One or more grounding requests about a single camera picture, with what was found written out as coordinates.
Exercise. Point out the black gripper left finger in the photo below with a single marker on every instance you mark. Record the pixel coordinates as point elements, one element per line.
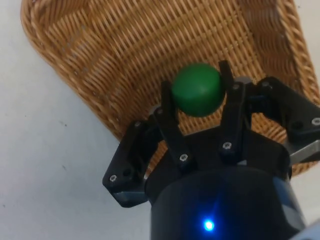
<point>172,130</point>

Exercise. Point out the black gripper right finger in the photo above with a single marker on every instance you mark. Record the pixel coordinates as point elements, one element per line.
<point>235,112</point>

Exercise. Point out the green ball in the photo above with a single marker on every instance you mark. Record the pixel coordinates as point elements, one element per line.
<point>197,90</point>

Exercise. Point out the wicker basket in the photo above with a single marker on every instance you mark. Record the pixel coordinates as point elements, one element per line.
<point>150,50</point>

